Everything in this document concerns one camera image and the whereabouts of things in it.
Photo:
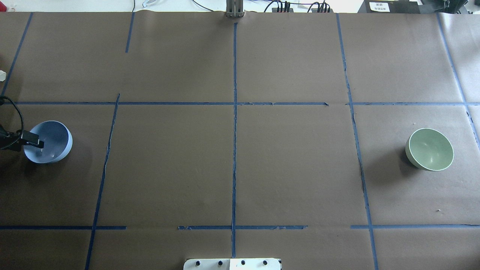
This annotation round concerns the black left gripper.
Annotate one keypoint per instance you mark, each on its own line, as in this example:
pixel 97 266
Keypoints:
pixel 8 140

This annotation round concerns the blue bowl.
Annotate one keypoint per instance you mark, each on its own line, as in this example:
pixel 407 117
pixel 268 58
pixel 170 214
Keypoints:
pixel 57 143

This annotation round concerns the green bowl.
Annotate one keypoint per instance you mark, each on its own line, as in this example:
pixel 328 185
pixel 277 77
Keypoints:
pixel 429 150

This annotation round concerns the small white object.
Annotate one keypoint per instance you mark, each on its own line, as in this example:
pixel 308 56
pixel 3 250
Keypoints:
pixel 3 76

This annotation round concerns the white plate with black knobs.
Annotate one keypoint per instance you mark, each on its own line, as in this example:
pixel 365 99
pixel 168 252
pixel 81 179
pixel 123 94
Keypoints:
pixel 233 264

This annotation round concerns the black box with white label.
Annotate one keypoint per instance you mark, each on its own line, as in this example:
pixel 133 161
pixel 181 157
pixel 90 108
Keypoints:
pixel 389 6

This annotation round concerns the aluminium profile post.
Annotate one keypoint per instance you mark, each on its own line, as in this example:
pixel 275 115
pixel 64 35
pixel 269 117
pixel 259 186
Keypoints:
pixel 235 9

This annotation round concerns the black power strip with cables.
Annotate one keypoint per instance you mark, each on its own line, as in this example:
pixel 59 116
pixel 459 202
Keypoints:
pixel 286 6

